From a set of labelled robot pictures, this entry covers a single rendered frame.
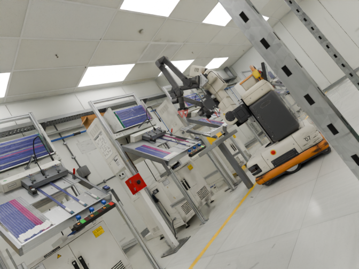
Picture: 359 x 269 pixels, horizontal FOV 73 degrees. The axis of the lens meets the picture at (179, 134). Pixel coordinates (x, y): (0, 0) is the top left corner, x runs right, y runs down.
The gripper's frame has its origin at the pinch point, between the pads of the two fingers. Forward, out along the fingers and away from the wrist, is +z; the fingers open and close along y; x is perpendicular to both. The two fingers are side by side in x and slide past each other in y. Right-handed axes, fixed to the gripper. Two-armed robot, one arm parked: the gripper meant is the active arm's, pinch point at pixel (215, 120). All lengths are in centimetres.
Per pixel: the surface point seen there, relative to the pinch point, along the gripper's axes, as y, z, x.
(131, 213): -204, 0, 125
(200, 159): -55, -1, 139
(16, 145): -152, -67, -104
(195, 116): -16, -64, 128
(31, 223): -142, 13, -132
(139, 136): -86, -49, 11
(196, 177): -64, 32, 45
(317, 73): 401, -79, 631
